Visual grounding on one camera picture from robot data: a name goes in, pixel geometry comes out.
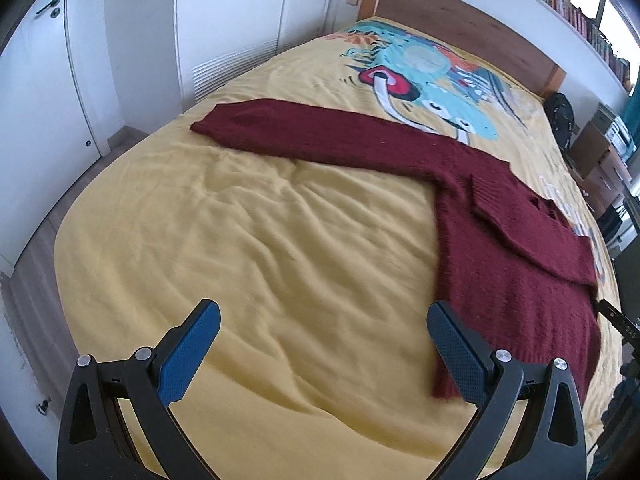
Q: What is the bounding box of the black backpack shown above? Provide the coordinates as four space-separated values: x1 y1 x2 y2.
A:
542 92 577 153

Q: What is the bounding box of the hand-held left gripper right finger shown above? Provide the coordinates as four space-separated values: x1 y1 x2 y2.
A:
426 301 588 480

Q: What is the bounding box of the row of books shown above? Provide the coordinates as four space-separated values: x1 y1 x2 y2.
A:
480 0 633 86

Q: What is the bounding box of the grey printer on cabinet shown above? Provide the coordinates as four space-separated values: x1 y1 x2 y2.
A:
592 102 638 161

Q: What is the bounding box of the window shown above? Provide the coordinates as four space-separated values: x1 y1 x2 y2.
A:
597 0 640 61

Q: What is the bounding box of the maroon knitted sweater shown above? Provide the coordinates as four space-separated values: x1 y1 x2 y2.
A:
190 99 603 402

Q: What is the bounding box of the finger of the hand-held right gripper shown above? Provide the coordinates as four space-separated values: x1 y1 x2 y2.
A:
596 299 640 348

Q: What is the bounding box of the teal curtain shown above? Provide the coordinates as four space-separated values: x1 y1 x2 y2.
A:
620 92 640 148

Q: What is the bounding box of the wooden headboard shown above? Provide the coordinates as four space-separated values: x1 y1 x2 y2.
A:
357 0 567 97

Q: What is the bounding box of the white wardrobe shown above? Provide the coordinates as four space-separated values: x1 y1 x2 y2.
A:
65 0 341 161

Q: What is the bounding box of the wooden drawer unit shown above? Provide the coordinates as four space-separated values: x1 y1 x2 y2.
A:
570 125 633 211

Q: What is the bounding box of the white door with handle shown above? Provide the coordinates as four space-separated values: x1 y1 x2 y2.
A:
0 0 83 271

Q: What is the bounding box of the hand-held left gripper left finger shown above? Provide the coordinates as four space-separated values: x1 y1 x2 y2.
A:
56 298 222 480

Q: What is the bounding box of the yellow printed bedspread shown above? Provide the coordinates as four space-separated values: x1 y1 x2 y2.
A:
52 17 626 480

